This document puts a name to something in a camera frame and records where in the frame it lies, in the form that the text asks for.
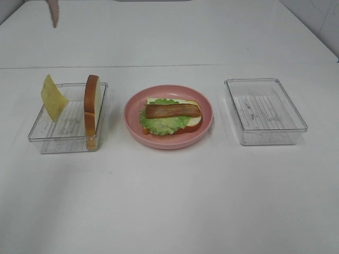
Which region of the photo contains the pink round plate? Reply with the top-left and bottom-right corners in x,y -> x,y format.
124,85 -> 213,150

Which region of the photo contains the pink bacon strip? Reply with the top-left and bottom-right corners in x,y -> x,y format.
47,0 -> 59,28

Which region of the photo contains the white bread slice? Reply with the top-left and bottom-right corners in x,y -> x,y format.
142,97 -> 203,135
84,75 -> 102,151

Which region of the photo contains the clear right plastic container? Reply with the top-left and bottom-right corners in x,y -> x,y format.
225,78 -> 308,146

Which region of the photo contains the yellow cheese slice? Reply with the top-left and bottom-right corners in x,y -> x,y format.
41,74 -> 68,122

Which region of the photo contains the green lettuce leaf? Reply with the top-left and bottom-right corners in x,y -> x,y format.
139,98 -> 194,135

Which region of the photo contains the clear plastic container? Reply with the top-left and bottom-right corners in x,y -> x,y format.
28,82 -> 109,154
225,78 -> 308,146

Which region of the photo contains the brown bacon strip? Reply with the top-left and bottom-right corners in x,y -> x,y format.
145,103 -> 202,119

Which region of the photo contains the clear left plastic container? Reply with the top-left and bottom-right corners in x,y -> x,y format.
28,82 -> 109,154

